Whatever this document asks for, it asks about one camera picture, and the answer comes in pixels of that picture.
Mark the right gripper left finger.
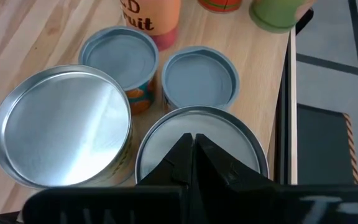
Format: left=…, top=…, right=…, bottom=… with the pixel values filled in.
left=136, top=133, right=194, bottom=187

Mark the black mat with striped edge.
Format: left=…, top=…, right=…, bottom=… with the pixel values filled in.
left=296, top=103, right=358, bottom=186

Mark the pink mixed fruit can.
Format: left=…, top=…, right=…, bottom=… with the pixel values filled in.
left=119, top=0, right=182, bottom=52

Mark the light wooden board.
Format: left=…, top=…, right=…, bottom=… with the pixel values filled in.
left=0, top=0, right=298, bottom=215

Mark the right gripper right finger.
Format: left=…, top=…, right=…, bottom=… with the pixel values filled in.
left=194, top=134, right=277, bottom=224

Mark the black metal table frame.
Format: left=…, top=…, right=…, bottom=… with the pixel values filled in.
left=273, top=7, right=315, bottom=186

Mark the large green oranges can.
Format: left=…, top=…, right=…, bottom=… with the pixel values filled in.
left=249, top=0, right=318, bottom=34

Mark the large blue peaches can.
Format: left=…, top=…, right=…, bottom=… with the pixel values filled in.
left=134, top=105, right=270, bottom=187

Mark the small carrot-print can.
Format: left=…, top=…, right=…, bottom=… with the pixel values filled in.
left=197, top=0, right=244, bottom=14

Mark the large yellow-green fruit can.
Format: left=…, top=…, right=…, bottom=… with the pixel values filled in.
left=0, top=64, right=135, bottom=190

